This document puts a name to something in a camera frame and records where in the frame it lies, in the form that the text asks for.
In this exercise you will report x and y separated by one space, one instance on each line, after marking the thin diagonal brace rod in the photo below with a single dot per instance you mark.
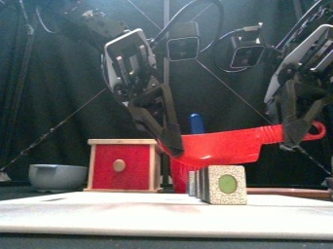
236 93
53 130

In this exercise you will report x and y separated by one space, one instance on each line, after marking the toy sushi piece green centre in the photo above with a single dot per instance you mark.
217 175

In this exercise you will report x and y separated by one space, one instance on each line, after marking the blue rounded stick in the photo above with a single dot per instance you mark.
197 124

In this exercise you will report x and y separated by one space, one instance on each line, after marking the wooden box red front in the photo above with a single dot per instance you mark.
105 155

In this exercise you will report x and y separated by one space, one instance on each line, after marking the toy sushi roll piece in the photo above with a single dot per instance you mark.
200 184
192 183

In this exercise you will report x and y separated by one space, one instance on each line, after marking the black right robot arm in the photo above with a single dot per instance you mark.
312 16

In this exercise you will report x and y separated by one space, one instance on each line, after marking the white cutting board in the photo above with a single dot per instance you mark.
130 217

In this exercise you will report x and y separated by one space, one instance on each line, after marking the vertical frame pole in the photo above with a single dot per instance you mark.
167 73

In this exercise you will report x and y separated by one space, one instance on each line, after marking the grey-blue bowl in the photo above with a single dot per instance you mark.
57 178

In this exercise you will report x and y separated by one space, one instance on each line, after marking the red cup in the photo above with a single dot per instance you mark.
180 178

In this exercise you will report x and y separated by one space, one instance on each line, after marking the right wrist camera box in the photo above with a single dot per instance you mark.
247 52

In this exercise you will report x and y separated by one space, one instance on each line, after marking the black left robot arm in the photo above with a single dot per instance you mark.
100 22

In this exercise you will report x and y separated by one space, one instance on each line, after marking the black backdrop cloth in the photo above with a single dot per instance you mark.
65 97

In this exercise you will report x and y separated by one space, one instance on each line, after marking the metal frame clamp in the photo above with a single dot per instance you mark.
3 177

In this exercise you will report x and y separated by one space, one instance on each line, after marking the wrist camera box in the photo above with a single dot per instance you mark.
247 52
183 45

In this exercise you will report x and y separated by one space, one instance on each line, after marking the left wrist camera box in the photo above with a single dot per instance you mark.
183 45

